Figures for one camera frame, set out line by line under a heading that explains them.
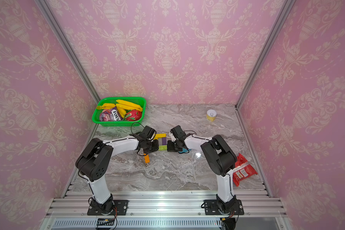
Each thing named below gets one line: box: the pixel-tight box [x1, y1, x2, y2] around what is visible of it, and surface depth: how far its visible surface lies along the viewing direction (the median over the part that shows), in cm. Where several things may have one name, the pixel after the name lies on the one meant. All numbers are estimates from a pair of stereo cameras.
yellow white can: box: [206, 109, 218, 122], surface depth 112 cm
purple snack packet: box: [99, 106, 124, 122], surface depth 108 cm
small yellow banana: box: [96, 103, 117, 110], surface depth 114 cm
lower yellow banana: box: [116, 106, 127, 119], surface depth 112 cm
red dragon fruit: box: [125, 109, 142, 122], surface depth 107 cm
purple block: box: [161, 137, 168, 146], surface depth 102 cm
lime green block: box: [158, 145, 168, 151], surface depth 97 cm
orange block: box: [144, 154, 150, 164], surface depth 92 cm
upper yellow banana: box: [115, 99, 143, 112], surface depth 113 cm
